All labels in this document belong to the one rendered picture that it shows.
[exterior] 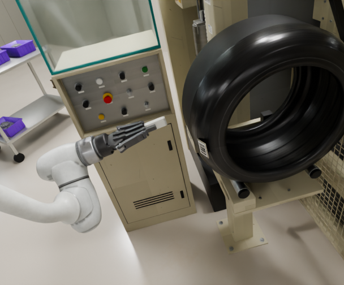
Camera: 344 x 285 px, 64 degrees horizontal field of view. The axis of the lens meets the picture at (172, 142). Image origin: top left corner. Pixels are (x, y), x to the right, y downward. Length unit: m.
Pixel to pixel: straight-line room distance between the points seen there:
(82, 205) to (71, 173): 0.11
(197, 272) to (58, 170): 1.25
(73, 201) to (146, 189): 1.05
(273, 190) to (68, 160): 0.79
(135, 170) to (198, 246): 0.68
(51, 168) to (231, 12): 0.82
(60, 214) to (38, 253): 1.60
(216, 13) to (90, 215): 0.81
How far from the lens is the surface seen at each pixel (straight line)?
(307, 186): 1.25
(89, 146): 0.91
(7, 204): 0.80
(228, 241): 2.01
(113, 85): 1.52
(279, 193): 1.21
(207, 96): 0.81
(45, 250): 2.45
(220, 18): 1.11
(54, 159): 0.95
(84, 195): 0.92
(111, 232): 2.27
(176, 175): 1.85
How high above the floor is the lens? 1.71
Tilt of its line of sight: 37 degrees down
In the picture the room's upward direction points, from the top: 14 degrees counter-clockwise
